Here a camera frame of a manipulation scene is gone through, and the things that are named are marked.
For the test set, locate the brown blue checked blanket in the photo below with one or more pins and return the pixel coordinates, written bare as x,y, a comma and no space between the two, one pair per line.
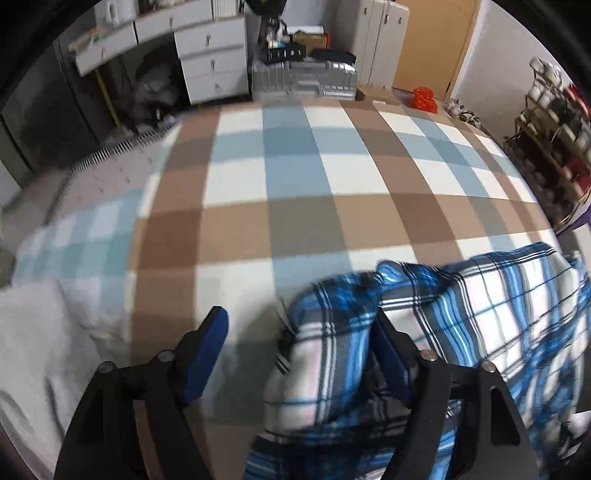
295,207

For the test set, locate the black wrapped bouquet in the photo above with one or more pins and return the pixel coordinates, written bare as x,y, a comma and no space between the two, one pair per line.
268,7

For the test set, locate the grey refrigerator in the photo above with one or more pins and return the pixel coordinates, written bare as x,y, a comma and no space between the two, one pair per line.
51,115

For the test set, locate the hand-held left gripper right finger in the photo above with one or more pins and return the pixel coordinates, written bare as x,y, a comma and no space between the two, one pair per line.
392,360

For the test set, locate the white pillow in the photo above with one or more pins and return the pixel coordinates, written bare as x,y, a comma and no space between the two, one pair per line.
37,360

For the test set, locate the red plastic bag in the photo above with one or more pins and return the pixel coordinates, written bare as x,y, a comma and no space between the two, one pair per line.
424,98

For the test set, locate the silver suitcase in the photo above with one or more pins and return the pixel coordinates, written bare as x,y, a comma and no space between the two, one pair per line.
300,78

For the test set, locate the blue plaid shirt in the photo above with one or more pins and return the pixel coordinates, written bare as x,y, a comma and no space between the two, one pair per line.
485,314

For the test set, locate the brown cardboard box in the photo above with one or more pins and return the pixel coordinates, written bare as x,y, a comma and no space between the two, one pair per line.
310,41

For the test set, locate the white upright suitcase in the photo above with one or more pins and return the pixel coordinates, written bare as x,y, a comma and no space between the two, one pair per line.
383,41

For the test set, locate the white desk with drawers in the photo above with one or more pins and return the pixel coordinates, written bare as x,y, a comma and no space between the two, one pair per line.
207,60

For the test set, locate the wooden shoe rack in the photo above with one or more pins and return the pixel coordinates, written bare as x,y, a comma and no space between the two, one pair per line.
520,124

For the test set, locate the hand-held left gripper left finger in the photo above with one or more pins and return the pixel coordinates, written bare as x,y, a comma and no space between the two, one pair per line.
205,355

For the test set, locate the wooden door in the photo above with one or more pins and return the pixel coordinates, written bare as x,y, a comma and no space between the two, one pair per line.
438,46

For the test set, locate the black storage box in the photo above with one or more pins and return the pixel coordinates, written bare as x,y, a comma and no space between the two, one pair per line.
284,53

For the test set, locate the dark backpack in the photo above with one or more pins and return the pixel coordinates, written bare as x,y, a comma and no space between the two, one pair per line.
152,87

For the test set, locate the pile of loose shoes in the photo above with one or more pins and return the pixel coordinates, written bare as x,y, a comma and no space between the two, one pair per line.
461,110

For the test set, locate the purple cloth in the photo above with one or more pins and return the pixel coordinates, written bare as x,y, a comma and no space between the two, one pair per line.
577,227

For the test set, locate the rows of assorted shoes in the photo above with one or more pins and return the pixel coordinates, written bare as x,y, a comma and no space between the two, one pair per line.
563,110

